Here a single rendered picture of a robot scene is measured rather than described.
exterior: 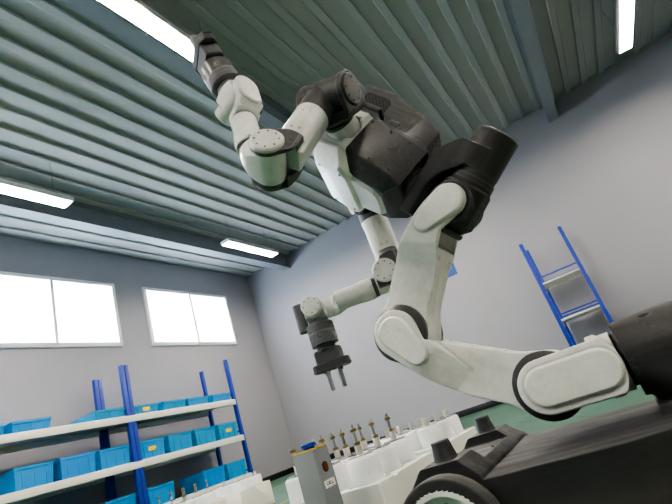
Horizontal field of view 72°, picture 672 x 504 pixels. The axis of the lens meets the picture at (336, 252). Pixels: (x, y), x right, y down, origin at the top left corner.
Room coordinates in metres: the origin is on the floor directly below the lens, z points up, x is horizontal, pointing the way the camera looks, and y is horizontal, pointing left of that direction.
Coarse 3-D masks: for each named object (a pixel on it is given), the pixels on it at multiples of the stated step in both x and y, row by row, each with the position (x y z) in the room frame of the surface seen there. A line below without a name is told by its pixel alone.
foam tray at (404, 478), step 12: (420, 456) 1.68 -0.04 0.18; (432, 456) 1.71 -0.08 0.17; (408, 468) 1.54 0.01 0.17; (420, 468) 1.61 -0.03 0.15; (384, 480) 1.40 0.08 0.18; (396, 480) 1.45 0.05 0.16; (408, 480) 1.52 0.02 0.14; (348, 492) 1.41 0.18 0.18; (360, 492) 1.40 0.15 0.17; (372, 492) 1.38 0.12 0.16; (384, 492) 1.38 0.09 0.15; (396, 492) 1.43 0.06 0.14; (408, 492) 1.49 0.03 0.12
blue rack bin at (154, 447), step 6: (156, 438) 5.90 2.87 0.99; (162, 438) 5.98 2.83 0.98; (144, 444) 5.75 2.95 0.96; (150, 444) 5.82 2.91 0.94; (156, 444) 5.90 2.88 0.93; (162, 444) 5.98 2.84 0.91; (144, 450) 5.74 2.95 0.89; (150, 450) 5.81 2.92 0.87; (156, 450) 5.89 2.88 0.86; (162, 450) 5.97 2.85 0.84; (144, 456) 5.74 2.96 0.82; (150, 456) 5.81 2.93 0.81
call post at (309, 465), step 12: (300, 456) 1.31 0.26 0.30; (312, 456) 1.29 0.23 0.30; (324, 456) 1.33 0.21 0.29; (300, 468) 1.31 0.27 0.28; (312, 468) 1.30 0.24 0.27; (300, 480) 1.32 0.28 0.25; (312, 480) 1.30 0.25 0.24; (324, 480) 1.30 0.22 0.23; (336, 480) 1.35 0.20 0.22; (312, 492) 1.31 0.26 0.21; (324, 492) 1.29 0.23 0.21; (336, 492) 1.34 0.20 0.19
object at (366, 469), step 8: (368, 456) 1.43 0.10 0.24; (376, 456) 1.45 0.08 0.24; (352, 464) 1.43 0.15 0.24; (360, 464) 1.43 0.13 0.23; (368, 464) 1.43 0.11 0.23; (376, 464) 1.44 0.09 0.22; (352, 472) 1.44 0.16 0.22; (360, 472) 1.43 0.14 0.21; (368, 472) 1.43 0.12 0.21; (376, 472) 1.44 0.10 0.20; (352, 480) 1.45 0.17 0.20; (360, 480) 1.43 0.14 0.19; (368, 480) 1.43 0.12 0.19; (376, 480) 1.43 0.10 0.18
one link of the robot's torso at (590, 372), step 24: (600, 336) 1.03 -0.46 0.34; (552, 360) 1.01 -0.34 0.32; (576, 360) 0.98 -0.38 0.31; (600, 360) 0.97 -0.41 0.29; (528, 384) 1.03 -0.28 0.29; (552, 384) 1.01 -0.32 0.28; (576, 384) 0.99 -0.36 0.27; (600, 384) 0.98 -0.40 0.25; (624, 384) 0.97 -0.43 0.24; (552, 408) 1.03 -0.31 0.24; (576, 408) 1.01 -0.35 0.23
